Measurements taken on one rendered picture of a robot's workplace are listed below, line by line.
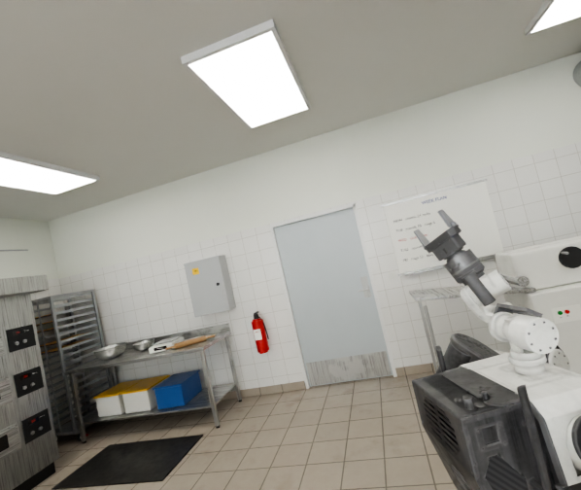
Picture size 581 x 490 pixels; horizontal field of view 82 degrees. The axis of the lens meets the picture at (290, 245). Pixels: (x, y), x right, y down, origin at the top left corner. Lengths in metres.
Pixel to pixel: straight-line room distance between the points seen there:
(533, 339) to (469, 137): 3.68
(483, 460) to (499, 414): 0.08
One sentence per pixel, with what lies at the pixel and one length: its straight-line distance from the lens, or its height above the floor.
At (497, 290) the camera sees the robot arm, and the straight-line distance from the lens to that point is 1.10.
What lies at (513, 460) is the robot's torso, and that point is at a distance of 0.76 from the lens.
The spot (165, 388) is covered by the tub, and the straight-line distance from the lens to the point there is 4.43.
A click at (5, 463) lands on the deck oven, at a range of 4.39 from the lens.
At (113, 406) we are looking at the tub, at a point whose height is 0.34.
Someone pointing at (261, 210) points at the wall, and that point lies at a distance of 4.28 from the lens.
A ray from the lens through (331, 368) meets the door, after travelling 4.36.
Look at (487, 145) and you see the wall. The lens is 4.36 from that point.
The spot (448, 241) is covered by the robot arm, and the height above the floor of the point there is 1.50.
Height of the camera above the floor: 1.54
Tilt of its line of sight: 3 degrees up
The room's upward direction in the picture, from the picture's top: 13 degrees counter-clockwise
